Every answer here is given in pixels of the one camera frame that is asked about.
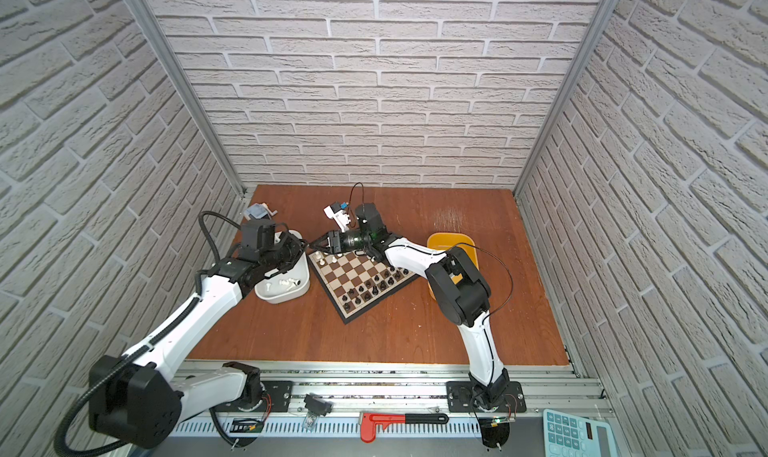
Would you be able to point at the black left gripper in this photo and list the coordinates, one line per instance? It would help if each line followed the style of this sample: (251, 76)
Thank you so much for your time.
(297, 242)

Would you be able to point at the white plastic bin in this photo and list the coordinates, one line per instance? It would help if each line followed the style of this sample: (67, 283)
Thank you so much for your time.
(279, 288)

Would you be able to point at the red black clamp tool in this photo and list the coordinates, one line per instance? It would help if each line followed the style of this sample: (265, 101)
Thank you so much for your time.
(371, 423)

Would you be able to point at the teal calculator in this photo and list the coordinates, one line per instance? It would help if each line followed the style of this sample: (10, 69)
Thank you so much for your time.
(568, 435)

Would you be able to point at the small black bracket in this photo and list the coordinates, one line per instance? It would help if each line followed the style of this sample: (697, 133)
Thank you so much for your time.
(315, 407)

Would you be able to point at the folding chess board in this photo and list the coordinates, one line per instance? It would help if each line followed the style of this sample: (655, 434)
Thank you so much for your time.
(354, 283)

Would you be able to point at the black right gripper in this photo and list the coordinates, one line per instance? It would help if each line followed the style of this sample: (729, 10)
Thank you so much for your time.
(338, 241)

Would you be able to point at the grey pencil sharpener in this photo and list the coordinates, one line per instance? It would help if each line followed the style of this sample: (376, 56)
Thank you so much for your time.
(259, 211)

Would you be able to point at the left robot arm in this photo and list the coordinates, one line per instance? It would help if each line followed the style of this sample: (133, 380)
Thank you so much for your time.
(133, 398)

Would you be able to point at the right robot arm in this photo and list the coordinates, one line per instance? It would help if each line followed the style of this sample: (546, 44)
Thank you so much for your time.
(460, 290)

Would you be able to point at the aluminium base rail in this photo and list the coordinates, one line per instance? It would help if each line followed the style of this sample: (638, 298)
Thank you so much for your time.
(357, 388)

